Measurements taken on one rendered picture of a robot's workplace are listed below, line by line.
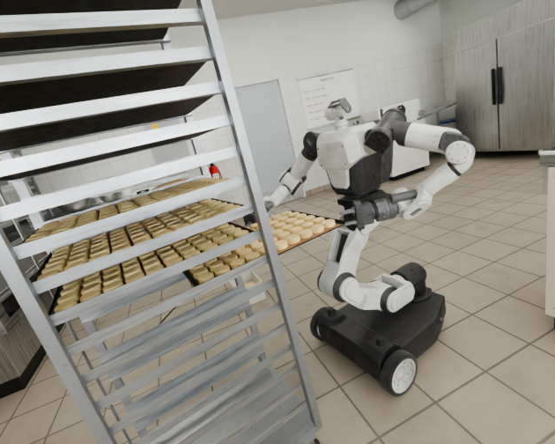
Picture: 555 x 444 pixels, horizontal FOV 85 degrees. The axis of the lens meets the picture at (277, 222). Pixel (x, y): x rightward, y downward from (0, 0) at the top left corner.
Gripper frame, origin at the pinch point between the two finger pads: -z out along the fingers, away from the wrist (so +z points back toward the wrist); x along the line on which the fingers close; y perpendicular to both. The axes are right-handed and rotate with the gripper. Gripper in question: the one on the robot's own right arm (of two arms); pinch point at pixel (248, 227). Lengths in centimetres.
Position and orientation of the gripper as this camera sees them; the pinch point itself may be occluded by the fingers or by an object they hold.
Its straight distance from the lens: 142.0
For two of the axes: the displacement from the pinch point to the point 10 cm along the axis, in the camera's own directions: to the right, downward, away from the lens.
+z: 2.4, -3.3, 9.1
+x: -2.3, -9.3, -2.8
